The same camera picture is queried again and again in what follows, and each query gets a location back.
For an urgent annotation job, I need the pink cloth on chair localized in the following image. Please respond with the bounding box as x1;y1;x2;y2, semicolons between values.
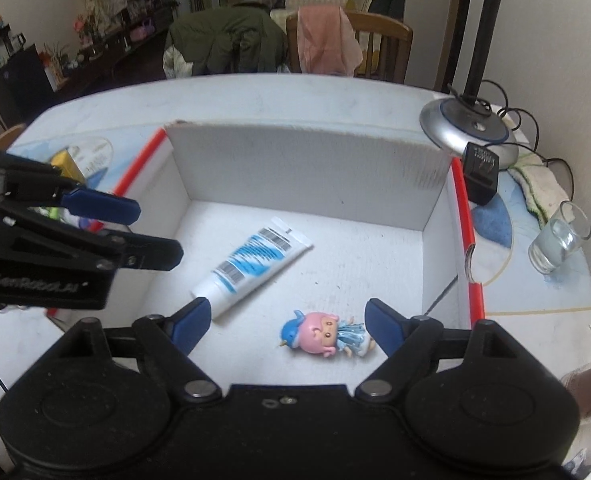
297;4;363;78

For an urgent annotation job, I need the wooden chair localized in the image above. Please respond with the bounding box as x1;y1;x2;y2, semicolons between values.
285;8;413;84

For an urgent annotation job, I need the olive green jacket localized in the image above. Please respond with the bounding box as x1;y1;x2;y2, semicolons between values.
164;6;289;77

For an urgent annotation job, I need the pink blue doll figurine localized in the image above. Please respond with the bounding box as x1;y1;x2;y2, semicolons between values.
280;310;376;359

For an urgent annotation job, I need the white green cloth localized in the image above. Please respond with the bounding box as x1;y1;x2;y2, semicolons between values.
508;154;569;228

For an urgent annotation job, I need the white puffy garment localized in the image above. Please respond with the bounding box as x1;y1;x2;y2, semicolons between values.
162;46;194;79

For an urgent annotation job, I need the black lamp cable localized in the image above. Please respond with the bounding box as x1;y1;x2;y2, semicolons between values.
447;79;575;212

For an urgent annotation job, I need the dark wooden sideboard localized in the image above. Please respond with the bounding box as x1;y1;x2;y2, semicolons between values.
0;2;175;128

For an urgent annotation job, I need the clear drinking glass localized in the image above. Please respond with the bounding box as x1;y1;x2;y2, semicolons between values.
527;200;591;274

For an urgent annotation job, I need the black power adapter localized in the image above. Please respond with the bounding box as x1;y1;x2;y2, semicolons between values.
461;143;499;206

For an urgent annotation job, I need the red white cardboard box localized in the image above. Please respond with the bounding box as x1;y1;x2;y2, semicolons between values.
35;122;471;386

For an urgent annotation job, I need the grey desk lamp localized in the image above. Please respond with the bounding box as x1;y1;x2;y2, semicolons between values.
419;0;518;170

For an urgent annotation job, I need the white blue toothpaste tube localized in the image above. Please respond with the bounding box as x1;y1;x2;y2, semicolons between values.
190;218;313;320

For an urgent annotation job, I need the yellow small carton box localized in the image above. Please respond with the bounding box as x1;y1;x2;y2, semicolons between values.
49;148;86;184

